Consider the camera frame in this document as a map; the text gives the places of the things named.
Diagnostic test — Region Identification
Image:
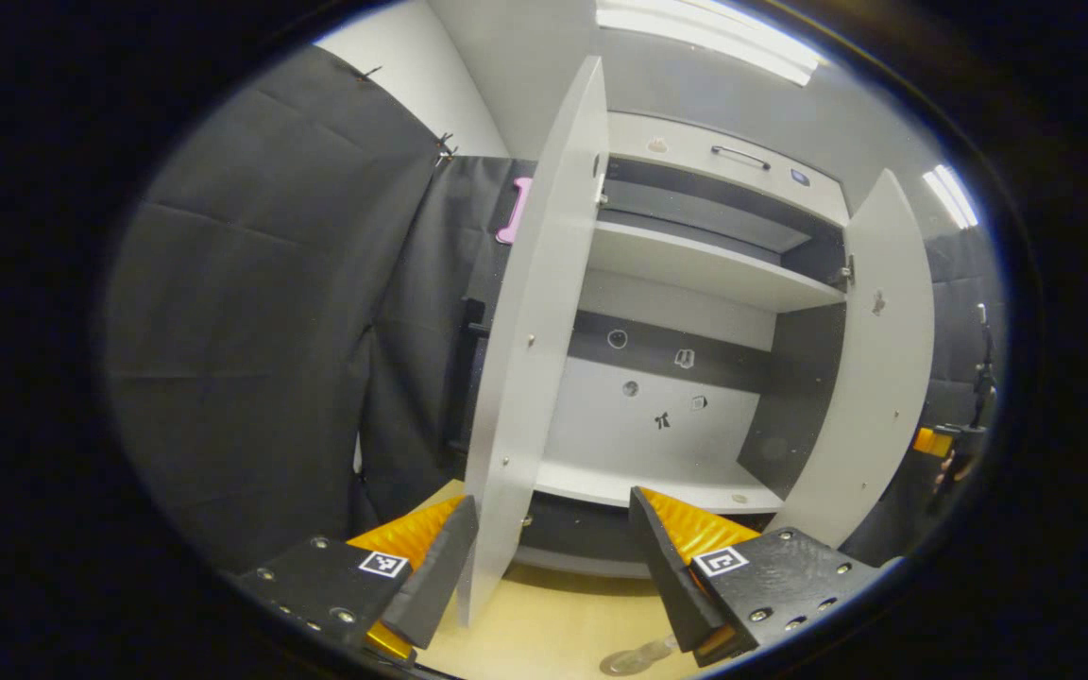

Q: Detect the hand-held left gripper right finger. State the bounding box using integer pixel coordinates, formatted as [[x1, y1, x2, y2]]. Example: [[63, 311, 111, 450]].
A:
[[627, 486, 885, 667]]

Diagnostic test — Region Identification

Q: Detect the black backdrop cloth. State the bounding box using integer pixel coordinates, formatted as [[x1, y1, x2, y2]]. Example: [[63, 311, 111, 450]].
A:
[[100, 42, 531, 577], [841, 227, 1008, 568]]

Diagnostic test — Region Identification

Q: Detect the white cabinet door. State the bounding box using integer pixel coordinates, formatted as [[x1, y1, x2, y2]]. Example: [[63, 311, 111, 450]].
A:
[[769, 168, 937, 549], [462, 55, 609, 629]]

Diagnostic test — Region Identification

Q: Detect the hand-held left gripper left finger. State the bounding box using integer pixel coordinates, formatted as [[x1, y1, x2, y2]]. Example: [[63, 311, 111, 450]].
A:
[[232, 494, 481, 667]]

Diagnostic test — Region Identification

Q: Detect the ceiling light panel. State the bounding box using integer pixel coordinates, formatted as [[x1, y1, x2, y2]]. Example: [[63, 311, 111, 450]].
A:
[[596, 0, 828, 88], [922, 163, 979, 230]]

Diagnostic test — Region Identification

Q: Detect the white cabinet shelf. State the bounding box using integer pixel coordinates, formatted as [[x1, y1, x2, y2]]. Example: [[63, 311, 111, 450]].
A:
[[533, 458, 786, 516], [589, 220, 847, 315]]

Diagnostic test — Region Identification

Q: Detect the white and grey cabinet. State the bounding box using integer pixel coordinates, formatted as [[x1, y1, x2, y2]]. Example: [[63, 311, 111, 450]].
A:
[[506, 111, 852, 579]]

